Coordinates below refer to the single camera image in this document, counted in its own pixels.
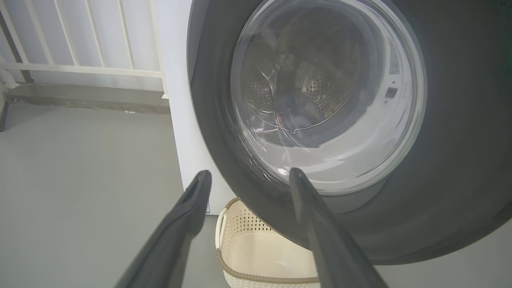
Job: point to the cream perforated laundry basket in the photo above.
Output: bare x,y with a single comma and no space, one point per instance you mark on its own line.
264,256

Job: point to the grey concrete curb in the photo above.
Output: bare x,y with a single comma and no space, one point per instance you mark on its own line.
80,98

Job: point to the blue energy label sticker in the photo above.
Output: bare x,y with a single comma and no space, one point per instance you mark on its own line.
207,206

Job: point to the white front-load washing machine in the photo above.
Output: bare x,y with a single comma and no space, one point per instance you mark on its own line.
180,120

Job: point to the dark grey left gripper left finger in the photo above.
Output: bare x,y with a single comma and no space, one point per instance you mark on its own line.
172,240

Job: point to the black-rimmed glass washer door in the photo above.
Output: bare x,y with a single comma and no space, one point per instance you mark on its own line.
460,160

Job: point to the black door latch socket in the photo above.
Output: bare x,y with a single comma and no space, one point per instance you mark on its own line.
391,92

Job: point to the white metal railing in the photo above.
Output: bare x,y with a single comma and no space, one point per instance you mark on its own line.
80,70

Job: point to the perforated steel washer drum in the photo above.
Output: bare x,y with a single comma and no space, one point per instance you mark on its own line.
320,86

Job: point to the blue bear-print garment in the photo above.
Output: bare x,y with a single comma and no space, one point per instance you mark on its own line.
298,110

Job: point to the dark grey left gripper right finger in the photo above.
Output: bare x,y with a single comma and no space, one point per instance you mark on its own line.
332,248

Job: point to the grey warning sticker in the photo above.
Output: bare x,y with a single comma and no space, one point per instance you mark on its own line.
394,63

